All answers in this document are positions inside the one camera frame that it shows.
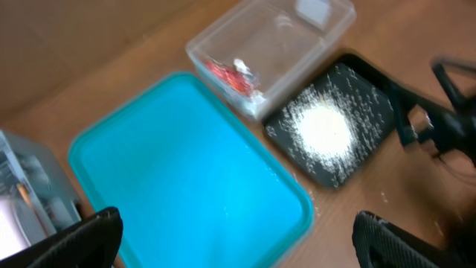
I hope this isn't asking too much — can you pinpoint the teal plastic serving tray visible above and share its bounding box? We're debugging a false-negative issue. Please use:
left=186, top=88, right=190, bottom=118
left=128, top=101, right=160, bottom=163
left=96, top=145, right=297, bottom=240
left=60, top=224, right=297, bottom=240
left=68, top=72, right=314, bottom=267

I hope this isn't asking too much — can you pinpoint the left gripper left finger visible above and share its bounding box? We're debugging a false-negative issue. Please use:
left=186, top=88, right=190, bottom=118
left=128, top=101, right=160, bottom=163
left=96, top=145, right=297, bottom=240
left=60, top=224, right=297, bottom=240
left=1, top=206, right=123, bottom=268

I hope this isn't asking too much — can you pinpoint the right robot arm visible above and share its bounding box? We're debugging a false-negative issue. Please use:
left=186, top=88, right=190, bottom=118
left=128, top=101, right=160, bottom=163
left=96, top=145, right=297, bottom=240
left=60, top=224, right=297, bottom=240
left=384, top=57, right=475, bottom=162

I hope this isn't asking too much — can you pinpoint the grey plastic dish rack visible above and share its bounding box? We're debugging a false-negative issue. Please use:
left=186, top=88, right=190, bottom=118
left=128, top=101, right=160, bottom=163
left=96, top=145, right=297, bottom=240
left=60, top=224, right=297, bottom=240
left=1, top=130, right=81, bottom=247

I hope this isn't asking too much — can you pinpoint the clear plastic waste bin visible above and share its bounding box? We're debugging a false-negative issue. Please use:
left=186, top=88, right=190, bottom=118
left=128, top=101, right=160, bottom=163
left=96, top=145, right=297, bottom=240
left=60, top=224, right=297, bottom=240
left=186, top=0, right=356, bottom=121

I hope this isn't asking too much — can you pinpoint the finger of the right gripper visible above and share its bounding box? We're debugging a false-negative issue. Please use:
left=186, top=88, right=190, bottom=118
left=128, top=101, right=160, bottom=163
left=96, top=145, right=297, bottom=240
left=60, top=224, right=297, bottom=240
left=431, top=57, right=475, bottom=112
left=387, top=83, right=418, bottom=146

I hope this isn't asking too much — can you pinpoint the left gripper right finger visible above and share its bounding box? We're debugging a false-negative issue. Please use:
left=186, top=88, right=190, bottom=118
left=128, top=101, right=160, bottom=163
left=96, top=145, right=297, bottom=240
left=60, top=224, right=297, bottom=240
left=352, top=211, right=475, bottom=268

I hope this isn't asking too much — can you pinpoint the white round plate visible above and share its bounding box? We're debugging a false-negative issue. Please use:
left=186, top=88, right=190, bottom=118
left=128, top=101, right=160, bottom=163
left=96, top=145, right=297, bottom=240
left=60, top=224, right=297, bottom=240
left=0, top=197, right=30, bottom=260

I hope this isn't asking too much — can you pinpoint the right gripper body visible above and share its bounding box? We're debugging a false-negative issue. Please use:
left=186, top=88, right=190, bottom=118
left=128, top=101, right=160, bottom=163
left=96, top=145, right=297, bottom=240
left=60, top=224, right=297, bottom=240
left=417, top=112, right=475, bottom=156

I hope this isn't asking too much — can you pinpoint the pile of white rice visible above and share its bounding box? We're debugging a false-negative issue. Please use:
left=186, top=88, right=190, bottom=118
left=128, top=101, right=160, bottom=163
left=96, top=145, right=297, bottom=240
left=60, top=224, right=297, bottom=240
left=266, top=65, right=390, bottom=187

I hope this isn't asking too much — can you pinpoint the black rectangular tray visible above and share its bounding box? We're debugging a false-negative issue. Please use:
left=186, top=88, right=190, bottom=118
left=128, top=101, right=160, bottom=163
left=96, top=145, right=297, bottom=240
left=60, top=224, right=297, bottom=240
left=262, top=53, right=397, bottom=190

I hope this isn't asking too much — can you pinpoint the wooden chopstick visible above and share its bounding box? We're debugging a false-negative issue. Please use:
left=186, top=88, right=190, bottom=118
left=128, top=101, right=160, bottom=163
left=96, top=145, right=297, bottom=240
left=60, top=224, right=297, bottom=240
left=16, top=183, right=34, bottom=210

